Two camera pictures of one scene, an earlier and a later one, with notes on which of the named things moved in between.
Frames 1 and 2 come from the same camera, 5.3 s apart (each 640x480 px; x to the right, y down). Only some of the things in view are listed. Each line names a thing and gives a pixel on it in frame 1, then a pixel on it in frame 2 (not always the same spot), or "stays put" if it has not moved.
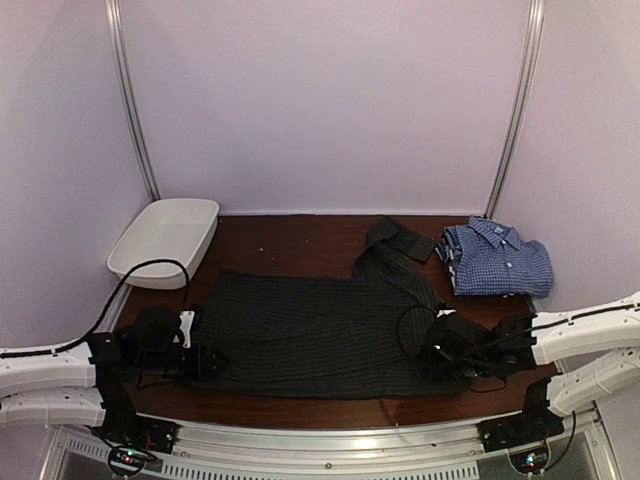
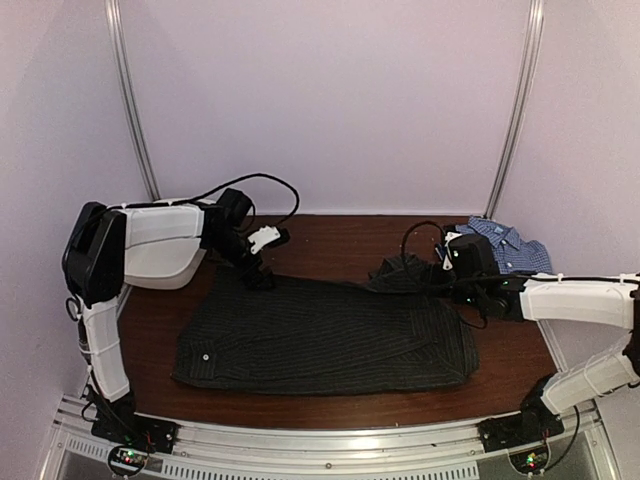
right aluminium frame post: (533, 33) stays put
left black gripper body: (199, 366) -> (246, 267)
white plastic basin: (169, 228) stays put
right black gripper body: (445, 371) -> (463, 291)
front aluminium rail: (329, 450) stays put
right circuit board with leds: (531, 460) stays put
